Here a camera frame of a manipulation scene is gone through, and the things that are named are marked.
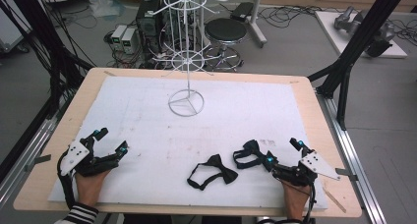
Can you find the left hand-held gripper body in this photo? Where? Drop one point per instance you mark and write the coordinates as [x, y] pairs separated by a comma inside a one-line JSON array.
[[74, 156]]

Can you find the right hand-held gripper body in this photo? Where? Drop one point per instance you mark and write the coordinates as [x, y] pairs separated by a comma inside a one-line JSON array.
[[319, 165]]

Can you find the black bow tie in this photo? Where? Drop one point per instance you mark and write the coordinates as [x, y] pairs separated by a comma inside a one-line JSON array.
[[226, 175], [252, 147]]

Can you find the person's left hand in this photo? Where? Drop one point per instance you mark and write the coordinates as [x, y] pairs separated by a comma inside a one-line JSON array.
[[88, 188]]

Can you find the person's right hand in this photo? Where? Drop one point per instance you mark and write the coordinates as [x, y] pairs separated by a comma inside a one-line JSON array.
[[295, 201]]

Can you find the white foam mat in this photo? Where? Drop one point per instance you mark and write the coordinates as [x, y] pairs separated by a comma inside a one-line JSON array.
[[147, 145]]

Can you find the grey metal clip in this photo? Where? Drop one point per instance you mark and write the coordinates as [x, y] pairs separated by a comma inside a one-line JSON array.
[[41, 159], [345, 173]]

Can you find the thin wooden stick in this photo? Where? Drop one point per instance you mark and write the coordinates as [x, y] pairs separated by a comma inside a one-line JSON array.
[[334, 200]]

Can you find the grey bench power supply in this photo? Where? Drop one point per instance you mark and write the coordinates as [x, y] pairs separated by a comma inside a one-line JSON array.
[[129, 40], [118, 35]]

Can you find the white platform board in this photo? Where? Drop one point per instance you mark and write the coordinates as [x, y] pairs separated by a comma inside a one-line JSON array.
[[331, 30]]

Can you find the black computer tower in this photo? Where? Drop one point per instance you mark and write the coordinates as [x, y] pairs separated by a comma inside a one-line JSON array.
[[149, 24]]

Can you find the clear plastic bag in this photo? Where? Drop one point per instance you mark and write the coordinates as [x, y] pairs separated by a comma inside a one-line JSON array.
[[105, 6]]

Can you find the white floor stand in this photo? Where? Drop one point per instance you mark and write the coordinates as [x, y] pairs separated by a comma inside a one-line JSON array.
[[255, 21]]

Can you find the black round stool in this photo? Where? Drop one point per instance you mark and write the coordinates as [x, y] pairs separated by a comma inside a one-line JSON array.
[[225, 29]]

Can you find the white cabinet box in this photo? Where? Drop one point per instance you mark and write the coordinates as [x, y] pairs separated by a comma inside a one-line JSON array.
[[11, 30]]

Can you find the black box on stand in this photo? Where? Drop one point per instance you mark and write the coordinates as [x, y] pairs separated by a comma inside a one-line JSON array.
[[242, 11]]

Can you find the aluminium table rail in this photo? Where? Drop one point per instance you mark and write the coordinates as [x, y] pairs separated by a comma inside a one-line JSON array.
[[19, 171], [357, 161]]

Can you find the black metal frame stand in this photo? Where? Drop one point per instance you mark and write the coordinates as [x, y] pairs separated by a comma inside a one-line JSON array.
[[354, 44]]

